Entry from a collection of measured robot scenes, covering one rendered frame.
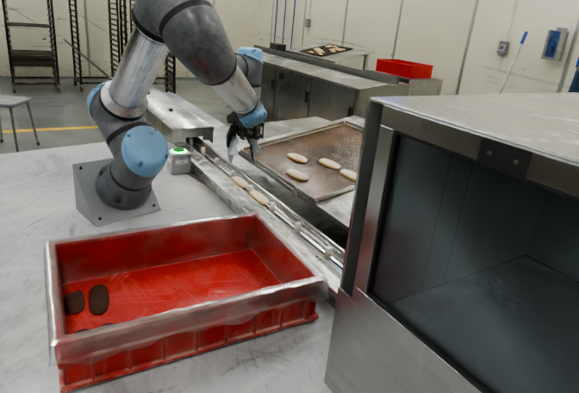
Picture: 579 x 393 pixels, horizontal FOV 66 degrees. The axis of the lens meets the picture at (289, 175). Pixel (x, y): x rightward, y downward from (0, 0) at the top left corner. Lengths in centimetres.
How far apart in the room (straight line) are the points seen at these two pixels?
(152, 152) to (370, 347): 73
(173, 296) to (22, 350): 27
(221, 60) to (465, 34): 470
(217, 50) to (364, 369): 60
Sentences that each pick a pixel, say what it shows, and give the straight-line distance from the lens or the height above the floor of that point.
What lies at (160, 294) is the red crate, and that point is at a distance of 99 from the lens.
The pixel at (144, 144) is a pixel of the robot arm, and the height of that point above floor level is 106.
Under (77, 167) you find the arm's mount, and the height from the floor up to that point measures 95.
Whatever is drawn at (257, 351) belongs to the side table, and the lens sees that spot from 86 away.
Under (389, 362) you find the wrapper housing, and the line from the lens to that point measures 66.
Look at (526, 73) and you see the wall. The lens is 502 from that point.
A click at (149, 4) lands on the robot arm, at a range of 93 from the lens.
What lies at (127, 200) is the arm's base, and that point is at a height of 88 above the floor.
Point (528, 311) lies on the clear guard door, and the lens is 50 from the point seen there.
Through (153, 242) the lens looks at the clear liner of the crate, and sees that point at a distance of 104.
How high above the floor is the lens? 140
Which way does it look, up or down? 20 degrees down
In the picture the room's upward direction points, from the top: 5 degrees clockwise
